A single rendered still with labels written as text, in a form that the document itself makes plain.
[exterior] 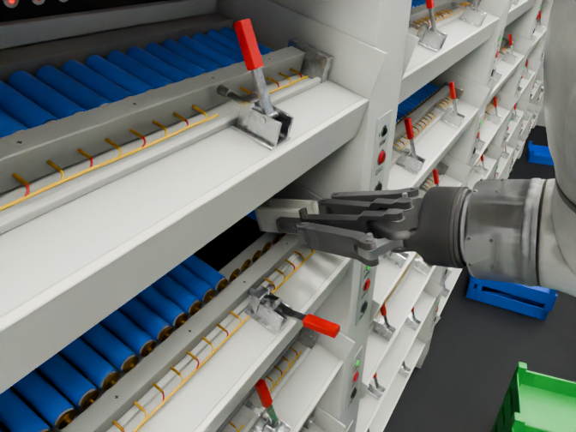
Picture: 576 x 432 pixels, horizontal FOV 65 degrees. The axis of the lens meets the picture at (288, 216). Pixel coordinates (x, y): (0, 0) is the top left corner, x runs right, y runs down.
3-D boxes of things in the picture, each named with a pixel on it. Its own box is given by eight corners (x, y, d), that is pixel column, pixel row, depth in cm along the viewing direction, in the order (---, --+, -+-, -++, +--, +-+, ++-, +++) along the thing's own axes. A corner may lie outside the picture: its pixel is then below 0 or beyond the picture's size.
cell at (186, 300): (154, 273, 48) (200, 308, 46) (141, 283, 46) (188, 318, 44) (154, 261, 46) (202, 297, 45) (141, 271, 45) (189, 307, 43)
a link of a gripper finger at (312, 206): (314, 202, 50) (317, 200, 51) (265, 200, 54) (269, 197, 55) (319, 226, 51) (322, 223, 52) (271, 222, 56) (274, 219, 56)
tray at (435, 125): (470, 124, 111) (500, 71, 102) (372, 243, 67) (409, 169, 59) (398, 90, 117) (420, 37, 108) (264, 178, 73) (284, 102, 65)
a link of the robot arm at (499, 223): (535, 206, 32) (450, 203, 36) (535, 309, 36) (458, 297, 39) (549, 162, 39) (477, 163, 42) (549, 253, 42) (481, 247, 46)
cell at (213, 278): (181, 254, 51) (225, 285, 49) (170, 262, 49) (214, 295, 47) (183, 243, 49) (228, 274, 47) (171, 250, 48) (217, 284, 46)
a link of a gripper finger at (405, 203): (407, 204, 44) (413, 198, 44) (315, 195, 51) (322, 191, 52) (411, 239, 45) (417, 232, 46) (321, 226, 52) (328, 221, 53)
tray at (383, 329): (441, 255, 132) (464, 221, 123) (351, 411, 88) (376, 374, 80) (381, 220, 138) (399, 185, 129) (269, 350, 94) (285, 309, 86)
